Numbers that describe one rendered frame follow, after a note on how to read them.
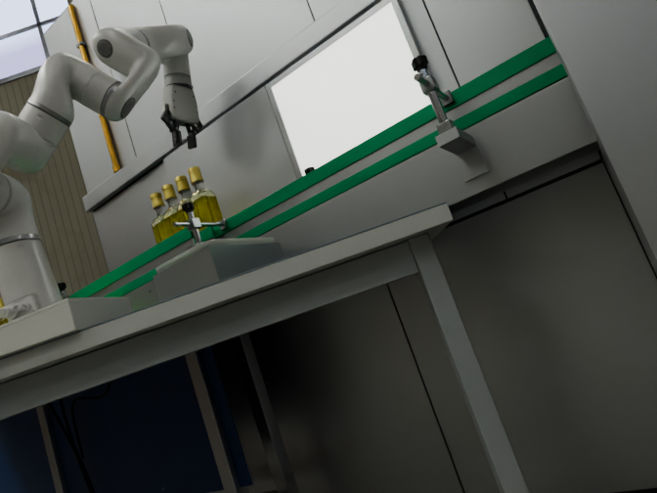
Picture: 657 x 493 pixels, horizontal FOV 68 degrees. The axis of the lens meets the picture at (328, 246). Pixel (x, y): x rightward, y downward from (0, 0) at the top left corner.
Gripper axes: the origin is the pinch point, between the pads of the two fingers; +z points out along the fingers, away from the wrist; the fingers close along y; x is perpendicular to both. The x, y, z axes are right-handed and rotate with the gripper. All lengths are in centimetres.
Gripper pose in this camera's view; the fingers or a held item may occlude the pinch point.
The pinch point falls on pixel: (184, 140)
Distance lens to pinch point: 148.9
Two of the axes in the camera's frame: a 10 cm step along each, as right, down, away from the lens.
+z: 1.2, 9.9, -0.2
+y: -5.3, 0.4, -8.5
